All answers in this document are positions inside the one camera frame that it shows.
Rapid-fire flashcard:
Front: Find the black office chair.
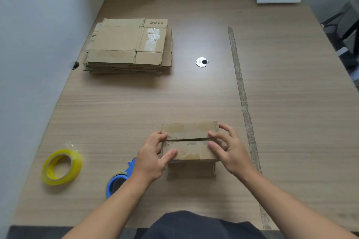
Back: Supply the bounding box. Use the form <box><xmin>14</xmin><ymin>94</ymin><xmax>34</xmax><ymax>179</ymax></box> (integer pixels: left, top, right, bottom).
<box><xmin>320</xmin><ymin>0</ymin><xmax>359</xmax><ymax>91</ymax></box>

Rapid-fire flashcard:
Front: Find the worn tape strip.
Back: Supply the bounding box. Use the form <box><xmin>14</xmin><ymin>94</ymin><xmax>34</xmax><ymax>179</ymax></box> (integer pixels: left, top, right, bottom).
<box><xmin>227</xmin><ymin>26</ymin><xmax>272</xmax><ymax>230</ymax></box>

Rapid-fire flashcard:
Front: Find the person's right hand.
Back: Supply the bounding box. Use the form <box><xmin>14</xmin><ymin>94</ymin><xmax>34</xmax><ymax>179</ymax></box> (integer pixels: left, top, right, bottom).
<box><xmin>208</xmin><ymin>123</ymin><xmax>254</xmax><ymax>181</ymax></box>

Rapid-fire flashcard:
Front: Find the yellow tape roll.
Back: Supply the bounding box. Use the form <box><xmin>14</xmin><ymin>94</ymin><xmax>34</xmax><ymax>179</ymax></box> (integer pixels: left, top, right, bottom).
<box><xmin>42</xmin><ymin>142</ymin><xmax>83</xmax><ymax>186</ymax></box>

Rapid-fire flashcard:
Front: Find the person's dark clothing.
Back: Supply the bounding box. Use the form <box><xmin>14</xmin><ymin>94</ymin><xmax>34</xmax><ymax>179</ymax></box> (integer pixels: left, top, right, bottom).
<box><xmin>140</xmin><ymin>210</ymin><xmax>267</xmax><ymax>239</ymax></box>

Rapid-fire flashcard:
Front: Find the person's left hand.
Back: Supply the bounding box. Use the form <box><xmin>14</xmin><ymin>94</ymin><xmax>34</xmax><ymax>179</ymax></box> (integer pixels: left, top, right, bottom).
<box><xmin>131</xmin><ymin>131</ymin><xmax>178</xmax><ymax>188</ymax></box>

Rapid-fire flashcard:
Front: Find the person's right forearm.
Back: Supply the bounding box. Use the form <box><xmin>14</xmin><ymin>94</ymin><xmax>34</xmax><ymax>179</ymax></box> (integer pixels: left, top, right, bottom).
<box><xmin>238</xmin><ymin>167</ymin><xmax>358</xmax><ymax>239</ymax></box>

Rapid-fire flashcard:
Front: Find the small brown cardboard box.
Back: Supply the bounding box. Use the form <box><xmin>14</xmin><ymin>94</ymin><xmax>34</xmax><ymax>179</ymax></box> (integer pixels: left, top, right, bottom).
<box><xmin>161</xmin><ymin>121</ymin><xmax>224</xmax><ymax>180</ymax></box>

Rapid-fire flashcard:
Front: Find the person's left forearm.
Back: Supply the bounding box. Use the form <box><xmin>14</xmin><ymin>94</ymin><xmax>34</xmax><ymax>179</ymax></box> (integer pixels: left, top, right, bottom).
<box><xmin>62</xmin><ymin>175</ymin><xmax>153</xmax><ymax>239</ymax></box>

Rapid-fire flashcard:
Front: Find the stack of flattened cardboard boxes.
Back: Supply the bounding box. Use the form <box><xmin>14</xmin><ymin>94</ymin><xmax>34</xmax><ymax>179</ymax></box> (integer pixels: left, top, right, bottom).
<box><xmin>83</xmin><ymin>18</ymin><xmax>173</xmax><ymax>75</ymax></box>

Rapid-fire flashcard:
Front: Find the blue tape dispenser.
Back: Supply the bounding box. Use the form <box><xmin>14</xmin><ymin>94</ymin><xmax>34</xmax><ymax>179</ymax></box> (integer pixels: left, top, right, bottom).
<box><xmin>106</xmin><ymin>158</ymin><xmax>137</xmax><ymax>199</ymax></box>

